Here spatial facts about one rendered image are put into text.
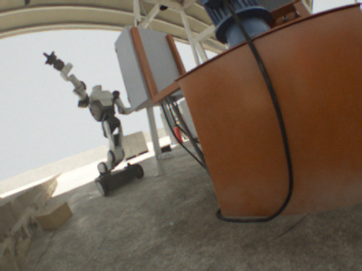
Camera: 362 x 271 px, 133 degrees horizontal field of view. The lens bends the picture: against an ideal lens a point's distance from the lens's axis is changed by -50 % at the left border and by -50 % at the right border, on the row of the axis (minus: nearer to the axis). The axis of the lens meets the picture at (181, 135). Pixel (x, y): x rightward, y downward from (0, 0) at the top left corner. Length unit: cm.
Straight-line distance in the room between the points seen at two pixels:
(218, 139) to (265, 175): 21
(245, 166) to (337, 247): 42
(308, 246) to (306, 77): 47
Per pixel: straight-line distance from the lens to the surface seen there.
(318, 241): 54
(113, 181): 178
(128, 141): 566
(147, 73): 96
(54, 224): 144
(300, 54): 50
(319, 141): 51
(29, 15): 569
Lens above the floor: 41
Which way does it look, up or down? 2 degrees down
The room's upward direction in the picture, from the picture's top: 19 degrees counter-clockwise
